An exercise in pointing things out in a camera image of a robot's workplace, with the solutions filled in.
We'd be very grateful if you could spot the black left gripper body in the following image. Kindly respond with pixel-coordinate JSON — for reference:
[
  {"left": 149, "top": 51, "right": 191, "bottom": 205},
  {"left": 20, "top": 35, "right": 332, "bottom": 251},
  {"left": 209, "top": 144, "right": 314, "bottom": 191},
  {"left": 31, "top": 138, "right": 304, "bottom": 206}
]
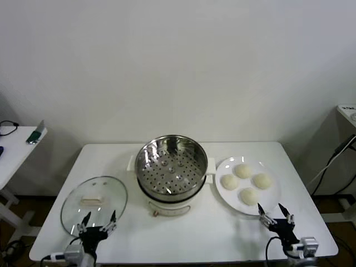
[{"left": 78, "top": 226, "right": 109, "bottom": 253}]

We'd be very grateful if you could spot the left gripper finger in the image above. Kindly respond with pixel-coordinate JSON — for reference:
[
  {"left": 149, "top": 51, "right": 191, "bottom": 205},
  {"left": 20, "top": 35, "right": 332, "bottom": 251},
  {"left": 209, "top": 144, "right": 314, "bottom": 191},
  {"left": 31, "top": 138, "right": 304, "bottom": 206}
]
[
  {"left": 76, "top": 211, "right": 92, "bottom": 234},
  {"left": 100, "top": 210, "right": 117, "bottom": 235}
]

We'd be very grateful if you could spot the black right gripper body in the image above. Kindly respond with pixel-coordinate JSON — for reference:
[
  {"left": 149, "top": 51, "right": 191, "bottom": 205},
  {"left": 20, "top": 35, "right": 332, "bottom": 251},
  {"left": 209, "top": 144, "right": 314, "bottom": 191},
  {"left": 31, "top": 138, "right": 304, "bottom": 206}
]
[{"left": 268, "top": 218, "right": 301, "bottom": 250}]

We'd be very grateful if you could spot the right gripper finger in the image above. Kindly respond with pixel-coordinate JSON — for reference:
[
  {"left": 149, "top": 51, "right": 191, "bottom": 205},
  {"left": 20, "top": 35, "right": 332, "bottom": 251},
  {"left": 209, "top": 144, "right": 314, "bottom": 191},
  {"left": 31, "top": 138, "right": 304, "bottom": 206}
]
[
  {"left": 257, "top": 202, "right": 277, "bottom": 229},
  {"left": 278, "top": 202, "right": 295, "bottom": 227}
]

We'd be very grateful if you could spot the white steamed baozi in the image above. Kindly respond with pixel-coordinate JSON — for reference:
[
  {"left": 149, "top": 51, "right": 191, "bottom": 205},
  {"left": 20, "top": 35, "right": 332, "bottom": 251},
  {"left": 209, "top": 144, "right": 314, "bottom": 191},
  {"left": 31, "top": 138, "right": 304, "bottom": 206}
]
[
  {"left": 235, "top": 163, "right": 253, "bottom": 179},
  {"left": 252, "top": 173, "right": 272, "bottom": 190},
  {"left": 221, "top": 174, "right": 240, "bottom": 191},
  {"left": 239, "top": 187, "right": 260, "bottom": 207}
]

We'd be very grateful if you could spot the round glass pot lid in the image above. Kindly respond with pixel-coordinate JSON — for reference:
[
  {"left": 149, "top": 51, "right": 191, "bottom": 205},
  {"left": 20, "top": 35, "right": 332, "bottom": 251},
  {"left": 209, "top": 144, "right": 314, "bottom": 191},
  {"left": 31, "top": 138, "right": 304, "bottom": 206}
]
[{"left": 60, "top": 175, "right": 128, "bottom": 236}]

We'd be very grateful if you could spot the stainless steel steamer basket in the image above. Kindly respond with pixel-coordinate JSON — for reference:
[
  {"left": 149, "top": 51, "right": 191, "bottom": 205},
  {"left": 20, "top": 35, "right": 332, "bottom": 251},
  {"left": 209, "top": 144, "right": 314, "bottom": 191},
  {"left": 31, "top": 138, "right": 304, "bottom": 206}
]
[{"left": 127, "top": 135, "right": 216, "bottom": 196}]

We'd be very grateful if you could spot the white round plate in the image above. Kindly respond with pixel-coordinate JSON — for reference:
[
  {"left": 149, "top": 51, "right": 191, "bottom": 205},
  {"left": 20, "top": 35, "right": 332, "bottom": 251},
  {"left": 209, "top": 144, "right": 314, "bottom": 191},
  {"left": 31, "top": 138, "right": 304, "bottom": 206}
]
[{"left": 215, "top": 156, "right": 282, "bottom": 216}]

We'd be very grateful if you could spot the green circuit board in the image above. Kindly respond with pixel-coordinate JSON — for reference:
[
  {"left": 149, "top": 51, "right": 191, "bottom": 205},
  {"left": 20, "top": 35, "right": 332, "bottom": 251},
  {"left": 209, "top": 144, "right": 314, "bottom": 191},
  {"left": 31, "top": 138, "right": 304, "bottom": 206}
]
[{"left": 26, "top": 120, "right": 47, "bottom": 145}]

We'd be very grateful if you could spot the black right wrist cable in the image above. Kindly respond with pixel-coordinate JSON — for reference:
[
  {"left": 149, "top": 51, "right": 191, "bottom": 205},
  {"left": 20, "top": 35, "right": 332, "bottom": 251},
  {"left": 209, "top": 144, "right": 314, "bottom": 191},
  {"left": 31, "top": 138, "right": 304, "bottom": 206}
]
[{"left": 265, "top": 236, "right": 285, "bottom": 267}]

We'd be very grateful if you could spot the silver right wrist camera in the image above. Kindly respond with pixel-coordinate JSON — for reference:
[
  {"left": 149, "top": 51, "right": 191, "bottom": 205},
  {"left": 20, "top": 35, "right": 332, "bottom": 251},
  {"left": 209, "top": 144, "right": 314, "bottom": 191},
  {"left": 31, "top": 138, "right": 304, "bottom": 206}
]
[{"left": 291, "top": 236, "right": 319, "bottom": 259}]

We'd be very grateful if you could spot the long black power cable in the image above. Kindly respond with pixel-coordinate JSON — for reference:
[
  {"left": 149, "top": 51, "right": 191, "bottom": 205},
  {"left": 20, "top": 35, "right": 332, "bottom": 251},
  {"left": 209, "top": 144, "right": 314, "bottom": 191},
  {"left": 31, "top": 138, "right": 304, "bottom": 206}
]
[{"left": 310, "top": 150, "right": 356, "bottom": 197}]

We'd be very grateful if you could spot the long white cable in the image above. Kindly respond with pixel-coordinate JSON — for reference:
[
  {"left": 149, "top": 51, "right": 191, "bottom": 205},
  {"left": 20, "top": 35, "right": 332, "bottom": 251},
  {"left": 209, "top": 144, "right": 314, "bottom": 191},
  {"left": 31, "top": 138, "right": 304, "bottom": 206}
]
[{"left": 310, "top": 144, "right": 356, "bottom": 184}]

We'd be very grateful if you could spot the tangled floor cable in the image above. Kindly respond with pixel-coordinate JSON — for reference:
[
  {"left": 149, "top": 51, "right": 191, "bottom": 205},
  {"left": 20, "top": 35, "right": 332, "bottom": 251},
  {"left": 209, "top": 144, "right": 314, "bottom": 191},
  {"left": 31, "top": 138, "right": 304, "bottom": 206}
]
[{"left": 0, "top": 239, "right": 26, "bottom": 259}]

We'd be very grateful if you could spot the thin black cable loop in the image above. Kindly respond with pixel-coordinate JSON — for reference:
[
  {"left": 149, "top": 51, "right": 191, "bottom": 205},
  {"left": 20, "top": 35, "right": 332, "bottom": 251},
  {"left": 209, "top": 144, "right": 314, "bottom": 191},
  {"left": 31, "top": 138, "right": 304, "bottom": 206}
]
[{"left": 0, "top": 120, "right": 19, "bottom": 137}]

